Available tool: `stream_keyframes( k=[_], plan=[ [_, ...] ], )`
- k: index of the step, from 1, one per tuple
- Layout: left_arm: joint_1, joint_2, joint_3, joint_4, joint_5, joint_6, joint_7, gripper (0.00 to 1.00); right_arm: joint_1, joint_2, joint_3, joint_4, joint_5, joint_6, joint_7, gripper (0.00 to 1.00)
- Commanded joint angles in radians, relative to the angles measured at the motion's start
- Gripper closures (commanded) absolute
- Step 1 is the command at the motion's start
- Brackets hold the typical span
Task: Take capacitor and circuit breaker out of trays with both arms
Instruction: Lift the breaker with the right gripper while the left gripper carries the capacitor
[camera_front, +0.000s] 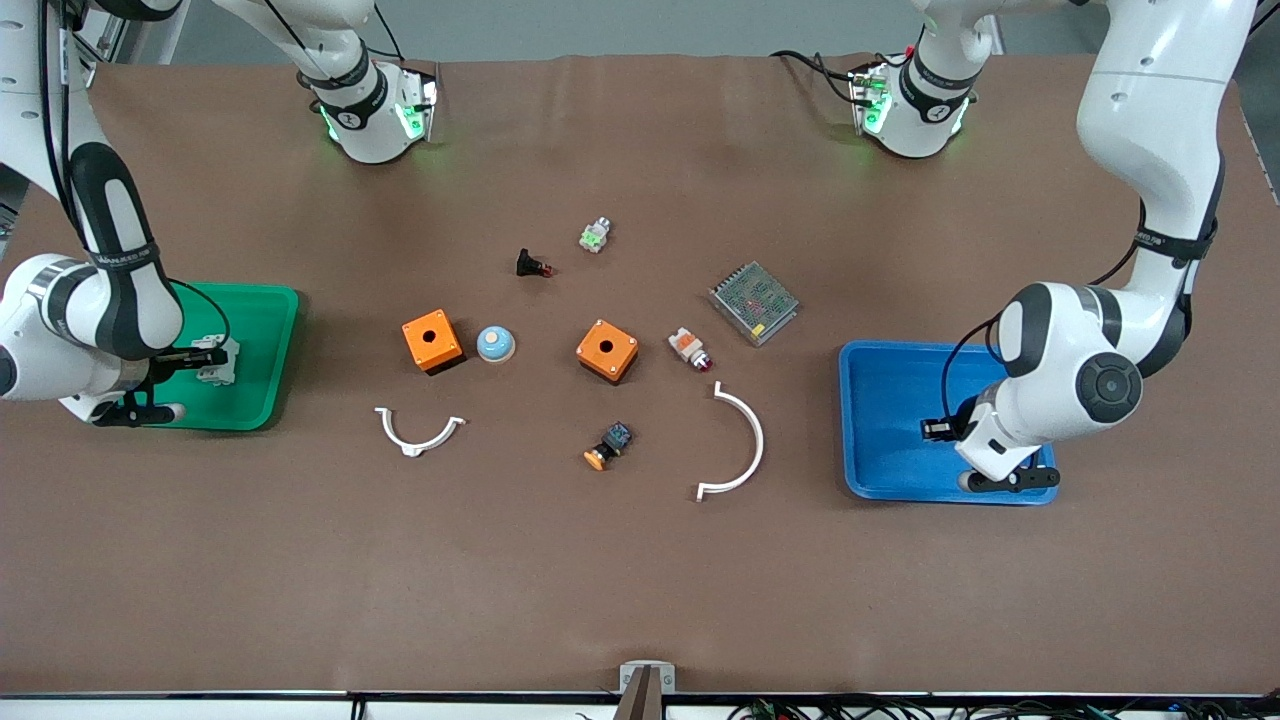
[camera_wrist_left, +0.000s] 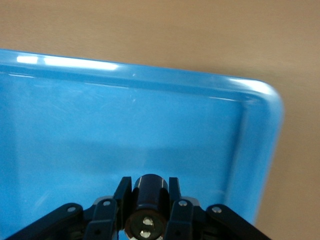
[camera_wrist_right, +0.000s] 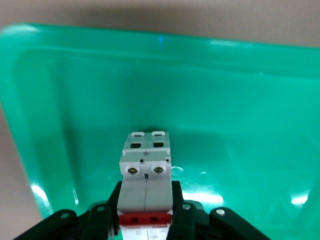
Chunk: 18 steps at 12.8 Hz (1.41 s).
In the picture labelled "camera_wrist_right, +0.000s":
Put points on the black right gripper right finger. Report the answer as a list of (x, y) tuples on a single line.
[(187, 222)]

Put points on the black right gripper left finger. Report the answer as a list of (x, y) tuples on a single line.
[(97, 222)]

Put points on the white circuit breaker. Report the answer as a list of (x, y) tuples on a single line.
[(145, 192)]

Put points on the green plastic tray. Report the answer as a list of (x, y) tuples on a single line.
[(200, 112)]

